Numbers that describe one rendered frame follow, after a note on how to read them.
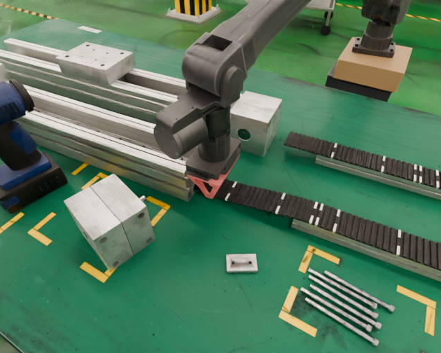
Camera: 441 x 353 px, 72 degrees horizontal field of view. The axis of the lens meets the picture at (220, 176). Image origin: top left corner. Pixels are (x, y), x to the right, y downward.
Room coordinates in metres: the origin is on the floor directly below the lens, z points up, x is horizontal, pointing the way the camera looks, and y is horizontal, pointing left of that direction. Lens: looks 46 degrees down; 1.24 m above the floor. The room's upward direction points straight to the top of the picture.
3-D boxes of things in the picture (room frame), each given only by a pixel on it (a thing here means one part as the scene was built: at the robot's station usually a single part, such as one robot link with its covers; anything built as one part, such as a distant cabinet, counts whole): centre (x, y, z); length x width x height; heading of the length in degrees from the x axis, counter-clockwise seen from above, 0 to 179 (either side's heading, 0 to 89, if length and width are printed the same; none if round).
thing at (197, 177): (0.40, 0.02, 0.83); 0.07 x 0.07 x 0.09; 64
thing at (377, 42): (0.94, -0.48, 0.88); 0.12 x 0.09 x 0.08; 67
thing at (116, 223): (0.31, 0.17, 0.83); 0.11 x 0.10 x 0.10; 134
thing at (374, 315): (0.19, -0.18, 0.78); 0.11 x 0.01 x 0.01; 53
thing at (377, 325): (0.18, -0.18, 0.78); 0.11 x 0.01 x 0.01; 54
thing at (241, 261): (0.25, -0.03, 0.78); 0.05 x 0.03 x 0.01; 91
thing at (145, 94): (0.77, 0.32, 0.82); 0.80 x 0.10 x 0.09; 65
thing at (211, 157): (0.41, 0.01, 0.90); 0.10 x 0.07 x 0.07; 154
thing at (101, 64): (0.77, 0.32, 0.87); 0.16 x 0.11 x 0.07; 65
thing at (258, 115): (0.59, -0.08, 0.83); 0.12 x 0.09 x 0.10; 155
